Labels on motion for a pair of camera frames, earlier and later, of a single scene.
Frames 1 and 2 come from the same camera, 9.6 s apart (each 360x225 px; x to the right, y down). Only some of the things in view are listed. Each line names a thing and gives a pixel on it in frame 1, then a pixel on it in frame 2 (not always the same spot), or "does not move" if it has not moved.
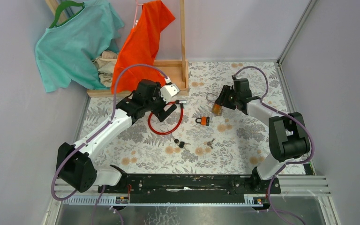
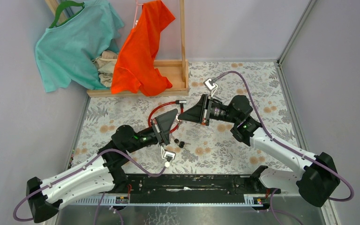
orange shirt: (140, 46) does not move
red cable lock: (176, 102) does not move
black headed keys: (181, 144) does not move
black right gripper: (221, 99) -> (200, 113)
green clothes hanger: (66, 3) does not move
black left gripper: (162, 114) -> (165, 122)
